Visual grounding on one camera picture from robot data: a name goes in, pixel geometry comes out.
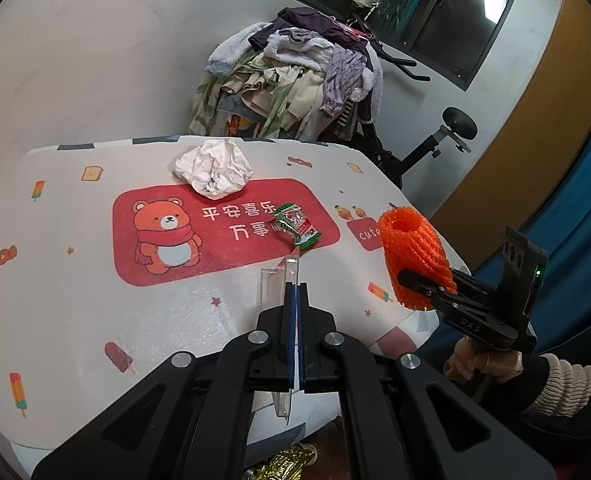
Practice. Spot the green and red candy wrapper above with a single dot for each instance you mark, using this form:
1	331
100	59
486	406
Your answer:
295	225

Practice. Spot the printed bear tablecloth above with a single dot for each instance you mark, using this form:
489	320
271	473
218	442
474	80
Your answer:
100	300

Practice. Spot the person's right hand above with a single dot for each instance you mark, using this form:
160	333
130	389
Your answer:
495	367

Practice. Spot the gold foil wrapper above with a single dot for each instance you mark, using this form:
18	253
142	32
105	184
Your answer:
280	465

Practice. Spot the clear plastic packaging piece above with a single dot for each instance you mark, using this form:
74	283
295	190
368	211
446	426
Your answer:
290	270

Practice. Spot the person's right forearm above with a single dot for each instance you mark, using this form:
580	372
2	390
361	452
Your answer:
565	385

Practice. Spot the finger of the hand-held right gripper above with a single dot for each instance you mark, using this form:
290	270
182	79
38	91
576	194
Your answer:
420	284
470	280

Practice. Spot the blue curtain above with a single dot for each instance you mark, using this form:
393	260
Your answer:
575	220

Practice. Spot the orange foam net sleeve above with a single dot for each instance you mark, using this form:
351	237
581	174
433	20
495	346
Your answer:
410	240

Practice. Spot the dark framed window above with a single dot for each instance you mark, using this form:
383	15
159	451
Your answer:
425	5

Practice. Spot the crumpled white paper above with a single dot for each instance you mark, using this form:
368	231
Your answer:
215	167

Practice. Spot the black exercise bike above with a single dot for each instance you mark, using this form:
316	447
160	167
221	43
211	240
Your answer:
400	160

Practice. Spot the pile of clothes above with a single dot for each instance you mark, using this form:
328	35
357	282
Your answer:
285	80

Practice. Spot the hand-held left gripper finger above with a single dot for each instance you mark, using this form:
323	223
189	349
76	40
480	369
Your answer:
289	330
301	330

